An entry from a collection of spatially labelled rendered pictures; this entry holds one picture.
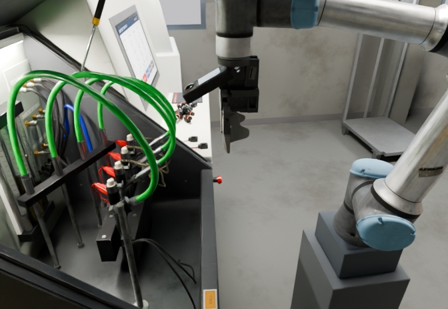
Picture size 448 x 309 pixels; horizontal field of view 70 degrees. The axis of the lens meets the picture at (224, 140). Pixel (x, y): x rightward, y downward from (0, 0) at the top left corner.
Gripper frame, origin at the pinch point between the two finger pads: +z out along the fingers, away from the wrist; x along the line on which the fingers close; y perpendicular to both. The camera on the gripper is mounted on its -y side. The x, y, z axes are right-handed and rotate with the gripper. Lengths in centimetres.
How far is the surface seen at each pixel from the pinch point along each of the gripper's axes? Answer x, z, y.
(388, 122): 232, 110, 192
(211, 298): -21.8, 27.1, -4.2
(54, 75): -8.2, -19.1, -31.4
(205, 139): 48, 25, -5
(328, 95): 270, 92, 136
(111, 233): -2.5, 25.4, -29.9
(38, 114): 28, 4, -56
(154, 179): -15.9, -0.7, -14.3
